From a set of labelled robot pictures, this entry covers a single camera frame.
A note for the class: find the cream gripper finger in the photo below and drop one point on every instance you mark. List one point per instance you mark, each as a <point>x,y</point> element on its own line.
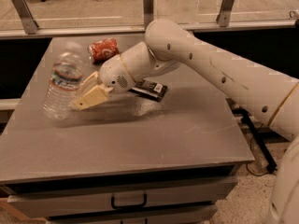
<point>86,101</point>
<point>89,85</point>

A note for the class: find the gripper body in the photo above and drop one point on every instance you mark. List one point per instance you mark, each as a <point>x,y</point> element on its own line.
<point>114,74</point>

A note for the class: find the clear plastic water bottle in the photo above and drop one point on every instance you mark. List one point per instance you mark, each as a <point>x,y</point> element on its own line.
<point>65,77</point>

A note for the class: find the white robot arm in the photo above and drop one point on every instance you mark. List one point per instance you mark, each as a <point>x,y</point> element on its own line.
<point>270,96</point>

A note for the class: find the black rxbar chocolate wrapper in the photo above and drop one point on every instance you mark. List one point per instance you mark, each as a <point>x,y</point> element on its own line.
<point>150,90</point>

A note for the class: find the crushed orange soda can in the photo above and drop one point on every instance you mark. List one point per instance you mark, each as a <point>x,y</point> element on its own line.
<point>103,50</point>

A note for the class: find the upper grey drawer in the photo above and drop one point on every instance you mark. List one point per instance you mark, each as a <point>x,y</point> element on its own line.
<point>87,201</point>

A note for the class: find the grey drawer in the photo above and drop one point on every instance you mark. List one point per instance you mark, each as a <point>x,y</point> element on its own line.
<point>192,214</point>
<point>87,201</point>

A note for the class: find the lower grey drawer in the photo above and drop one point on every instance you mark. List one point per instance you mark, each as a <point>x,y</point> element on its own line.
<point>192,214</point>

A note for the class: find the black metal stand leg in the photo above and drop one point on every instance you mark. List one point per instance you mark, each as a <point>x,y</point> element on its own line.
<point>271,167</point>

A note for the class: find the horizontal metal window rail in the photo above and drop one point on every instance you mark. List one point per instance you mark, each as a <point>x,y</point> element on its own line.
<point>139,29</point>

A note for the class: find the left metal rail bracket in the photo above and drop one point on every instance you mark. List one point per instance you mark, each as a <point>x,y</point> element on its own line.
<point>28,22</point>

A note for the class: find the metal rail bracket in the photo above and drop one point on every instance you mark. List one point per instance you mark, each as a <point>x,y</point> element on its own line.
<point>224,16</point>
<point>28,22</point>
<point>148,12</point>

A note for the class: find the middle metal rail bracket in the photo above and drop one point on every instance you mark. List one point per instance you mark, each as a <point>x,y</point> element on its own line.
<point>148,12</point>

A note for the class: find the black drawer handle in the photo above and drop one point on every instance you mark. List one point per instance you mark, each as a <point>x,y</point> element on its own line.
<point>129,201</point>

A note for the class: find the right metal rail bracket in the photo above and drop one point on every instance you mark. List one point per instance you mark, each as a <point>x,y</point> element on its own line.
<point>224,16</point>

